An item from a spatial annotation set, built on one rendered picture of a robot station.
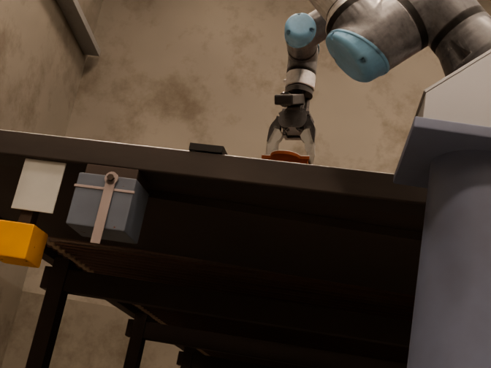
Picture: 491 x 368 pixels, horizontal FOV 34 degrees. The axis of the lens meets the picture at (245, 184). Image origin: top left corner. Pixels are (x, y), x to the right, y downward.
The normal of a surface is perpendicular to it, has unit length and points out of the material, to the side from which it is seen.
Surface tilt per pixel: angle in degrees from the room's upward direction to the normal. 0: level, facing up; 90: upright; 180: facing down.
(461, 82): 90
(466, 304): 90
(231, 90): 90
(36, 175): 90
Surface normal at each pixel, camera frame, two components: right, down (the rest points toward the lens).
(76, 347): -0.05, -0.33
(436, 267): -0.78, -0.33
